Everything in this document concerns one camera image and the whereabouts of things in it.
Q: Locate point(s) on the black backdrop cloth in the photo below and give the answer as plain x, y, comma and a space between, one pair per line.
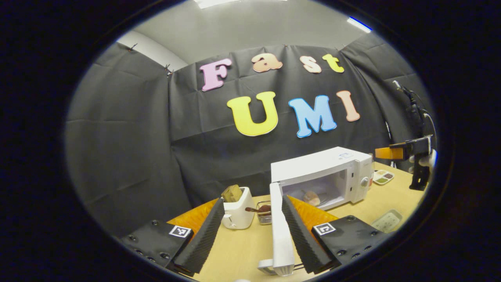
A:
125, 156

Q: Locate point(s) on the small ceiling light panel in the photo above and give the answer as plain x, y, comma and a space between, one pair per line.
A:
359, 24

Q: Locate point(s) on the pinkish bread roll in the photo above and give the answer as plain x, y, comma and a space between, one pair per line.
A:
312, 198

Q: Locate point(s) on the white toaster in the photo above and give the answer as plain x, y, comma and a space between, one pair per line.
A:
238, 215

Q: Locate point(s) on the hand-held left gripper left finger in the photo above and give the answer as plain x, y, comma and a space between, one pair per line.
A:
203, 239

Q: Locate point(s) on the large ceiling light panel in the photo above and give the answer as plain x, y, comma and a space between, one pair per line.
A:
238, 2

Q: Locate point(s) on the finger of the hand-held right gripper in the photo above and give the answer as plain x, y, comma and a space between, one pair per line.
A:
387, 153

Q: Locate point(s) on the brown wooden spoon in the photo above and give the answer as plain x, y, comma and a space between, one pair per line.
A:
254, 210

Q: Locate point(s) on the white sectioned plate with grains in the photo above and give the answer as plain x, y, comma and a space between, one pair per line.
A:
383, 177

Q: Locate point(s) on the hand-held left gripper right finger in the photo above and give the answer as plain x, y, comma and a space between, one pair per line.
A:
303, 239

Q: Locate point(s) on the brown bread slice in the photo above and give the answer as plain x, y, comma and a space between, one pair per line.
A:
231, 193

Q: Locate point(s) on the pale green rectangular tray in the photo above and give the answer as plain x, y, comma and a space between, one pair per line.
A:
387, 222

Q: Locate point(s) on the white microwave oven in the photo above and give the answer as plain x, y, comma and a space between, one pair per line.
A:
313, 166

